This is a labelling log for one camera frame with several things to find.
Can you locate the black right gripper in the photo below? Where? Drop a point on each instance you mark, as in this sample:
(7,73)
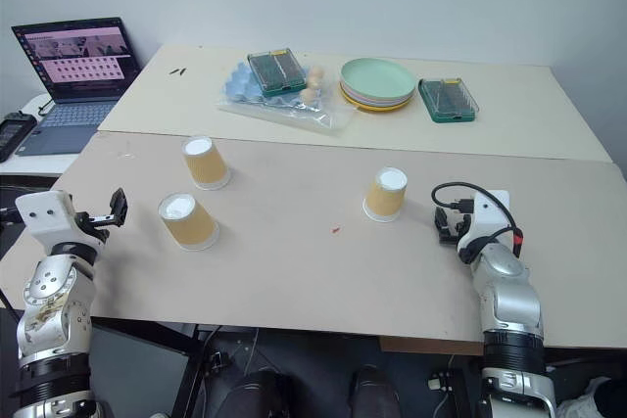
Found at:
(463,227)

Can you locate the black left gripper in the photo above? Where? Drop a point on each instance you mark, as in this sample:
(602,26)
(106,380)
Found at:
(94,229)

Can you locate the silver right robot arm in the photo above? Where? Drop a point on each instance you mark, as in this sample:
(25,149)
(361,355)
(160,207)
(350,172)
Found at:
(512,310)

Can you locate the brown ribbed paper cup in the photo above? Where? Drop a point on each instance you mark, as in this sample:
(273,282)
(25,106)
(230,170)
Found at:
(206,163)
(386,195)
(188,222)

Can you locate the white side desk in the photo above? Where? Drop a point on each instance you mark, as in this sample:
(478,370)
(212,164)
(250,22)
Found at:
(34,163)

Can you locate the grey open laptop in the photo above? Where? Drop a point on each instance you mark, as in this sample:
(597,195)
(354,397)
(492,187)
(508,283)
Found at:
(73,95)

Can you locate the black handheld device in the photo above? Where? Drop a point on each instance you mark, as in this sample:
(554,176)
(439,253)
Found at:
(14,134)

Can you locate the green screwdriver bit case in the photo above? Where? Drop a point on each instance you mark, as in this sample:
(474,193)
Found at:
(276,73)
(448,100)

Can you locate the yellow plate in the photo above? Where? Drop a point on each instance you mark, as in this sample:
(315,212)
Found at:
(377,109)

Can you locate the white power plug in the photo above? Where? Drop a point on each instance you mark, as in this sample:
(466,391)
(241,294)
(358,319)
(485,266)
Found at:
(441,383)

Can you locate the pink plate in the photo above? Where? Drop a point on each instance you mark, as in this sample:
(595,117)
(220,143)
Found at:
(352,96)

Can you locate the green plate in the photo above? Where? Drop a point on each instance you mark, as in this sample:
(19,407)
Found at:
(377,78)

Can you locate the blue egg tray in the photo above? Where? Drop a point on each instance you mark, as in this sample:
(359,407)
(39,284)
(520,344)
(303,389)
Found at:
(240,82)

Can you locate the clear plastic bag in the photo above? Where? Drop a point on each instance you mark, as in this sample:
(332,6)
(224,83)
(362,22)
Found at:
(303,117)

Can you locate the beige egg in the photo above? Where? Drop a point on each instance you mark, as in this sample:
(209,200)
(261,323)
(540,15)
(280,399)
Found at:
(313,82)
(308,94)
(317,73)

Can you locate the white plastic bag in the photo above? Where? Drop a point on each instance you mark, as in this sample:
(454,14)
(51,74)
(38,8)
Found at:
(595,401)

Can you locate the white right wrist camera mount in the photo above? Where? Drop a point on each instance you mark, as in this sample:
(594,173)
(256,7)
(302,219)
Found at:
(490,217)

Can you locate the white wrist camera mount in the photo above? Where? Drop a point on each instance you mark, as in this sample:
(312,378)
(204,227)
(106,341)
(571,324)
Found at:
(490,217)
(46,215)

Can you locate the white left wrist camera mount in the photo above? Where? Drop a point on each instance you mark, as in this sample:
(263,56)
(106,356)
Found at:
(46,215)

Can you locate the black table frame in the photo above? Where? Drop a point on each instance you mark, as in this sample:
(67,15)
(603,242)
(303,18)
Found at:
(196,369)

